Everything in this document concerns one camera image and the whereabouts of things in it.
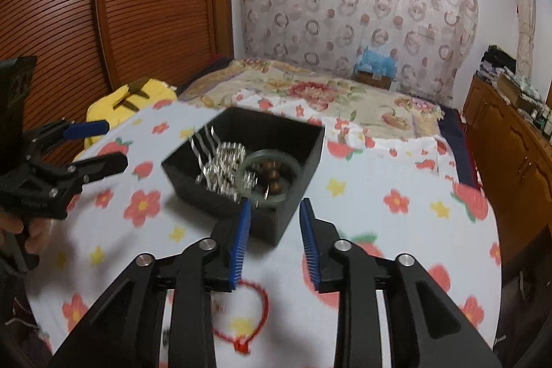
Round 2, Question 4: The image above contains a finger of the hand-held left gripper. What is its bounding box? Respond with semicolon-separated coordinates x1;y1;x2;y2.
65;151;129;193
23;120;109;162

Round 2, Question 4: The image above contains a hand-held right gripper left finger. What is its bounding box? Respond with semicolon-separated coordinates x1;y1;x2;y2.
49;200;253;368

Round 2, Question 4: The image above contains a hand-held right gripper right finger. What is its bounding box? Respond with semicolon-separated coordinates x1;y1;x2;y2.
299;198;503;368

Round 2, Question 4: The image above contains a black jewelry box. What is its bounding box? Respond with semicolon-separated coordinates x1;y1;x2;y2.
161;106;326;245

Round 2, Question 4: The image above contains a translucent green bangle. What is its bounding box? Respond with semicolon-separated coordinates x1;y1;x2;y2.
237;150;301;205

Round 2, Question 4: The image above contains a wooden bead bracelet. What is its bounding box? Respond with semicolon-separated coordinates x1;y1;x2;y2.
252;161;287;196

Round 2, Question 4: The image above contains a white pearl necklace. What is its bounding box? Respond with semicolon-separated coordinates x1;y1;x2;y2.
190;126;259;205

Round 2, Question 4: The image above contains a red string bracelet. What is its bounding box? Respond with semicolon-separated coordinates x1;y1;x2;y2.
211;281;272;354

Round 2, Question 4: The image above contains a person's left hand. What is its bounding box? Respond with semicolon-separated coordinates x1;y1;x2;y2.
0;213;55;257

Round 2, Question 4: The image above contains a yellow plush toy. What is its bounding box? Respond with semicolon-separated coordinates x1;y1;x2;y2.
73;78;177;162

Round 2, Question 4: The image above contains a strawberry print blanket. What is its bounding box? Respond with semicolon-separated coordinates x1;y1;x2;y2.
26;92;503;368

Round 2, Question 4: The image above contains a brown slatted wardrobe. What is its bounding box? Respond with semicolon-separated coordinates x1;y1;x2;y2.
0;0;236;162

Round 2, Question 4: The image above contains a cream floral blanket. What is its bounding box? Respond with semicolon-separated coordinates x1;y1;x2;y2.
179;58;445;140

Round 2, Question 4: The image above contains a dark blue bed sheet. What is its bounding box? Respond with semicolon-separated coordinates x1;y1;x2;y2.
435;105;480;188

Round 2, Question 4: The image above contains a small cardboard box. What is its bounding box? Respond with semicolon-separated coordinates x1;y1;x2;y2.
356;68;393;90

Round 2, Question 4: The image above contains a blue plastic bag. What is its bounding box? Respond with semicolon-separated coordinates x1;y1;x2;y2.
354;47;400;78

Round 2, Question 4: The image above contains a wooden cabinet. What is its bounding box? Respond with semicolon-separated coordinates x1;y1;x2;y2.
461;75;552;261

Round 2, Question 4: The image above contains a circle patterned curtain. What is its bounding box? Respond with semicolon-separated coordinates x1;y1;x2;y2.
230;0;481;101

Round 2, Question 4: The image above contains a flat cardboard box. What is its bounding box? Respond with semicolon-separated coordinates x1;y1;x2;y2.
496;72;538;112

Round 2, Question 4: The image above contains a stack of folded clothes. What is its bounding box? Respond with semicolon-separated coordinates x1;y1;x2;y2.
476;44;518;82

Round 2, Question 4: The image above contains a row of cosmetic bottles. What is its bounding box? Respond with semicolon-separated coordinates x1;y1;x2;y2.
532;103;552;140

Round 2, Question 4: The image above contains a green patterned cloth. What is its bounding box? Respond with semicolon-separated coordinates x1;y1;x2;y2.
502;68;545;103

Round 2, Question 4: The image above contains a cream window curtain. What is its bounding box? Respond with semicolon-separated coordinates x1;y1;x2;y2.
502;0;538;80

